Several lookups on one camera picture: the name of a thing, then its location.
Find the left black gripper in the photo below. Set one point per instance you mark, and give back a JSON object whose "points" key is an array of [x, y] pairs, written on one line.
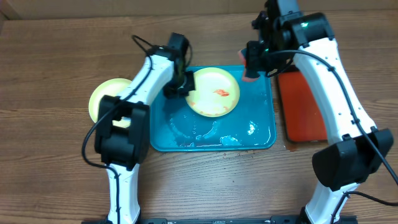
{"points": [[170, 92]]}

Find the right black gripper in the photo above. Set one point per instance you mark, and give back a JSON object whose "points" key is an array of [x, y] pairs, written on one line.
{"points": [[257, 65]]}

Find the red sponge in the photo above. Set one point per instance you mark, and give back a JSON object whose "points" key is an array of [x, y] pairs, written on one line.
{"points": [[248, 75]]}

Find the yellow-green plate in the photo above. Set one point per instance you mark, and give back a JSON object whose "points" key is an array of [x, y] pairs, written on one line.
{"points": [[110, 87], [216, 92]]}

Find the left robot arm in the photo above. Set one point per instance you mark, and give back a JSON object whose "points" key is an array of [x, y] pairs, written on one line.
{"points": [[122, 129]]}

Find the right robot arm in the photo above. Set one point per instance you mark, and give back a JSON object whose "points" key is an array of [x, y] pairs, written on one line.
{"points": [[356, 147]]}

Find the teal plastic tray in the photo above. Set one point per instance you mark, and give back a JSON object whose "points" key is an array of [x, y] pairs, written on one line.
{"points": [[175, 127]]}

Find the black tray red liquid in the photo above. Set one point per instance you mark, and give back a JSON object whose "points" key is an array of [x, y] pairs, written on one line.
{"points": [[302, 118]]}

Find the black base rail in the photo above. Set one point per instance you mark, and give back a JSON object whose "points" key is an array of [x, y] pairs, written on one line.
{"points": [[217, 221]]}

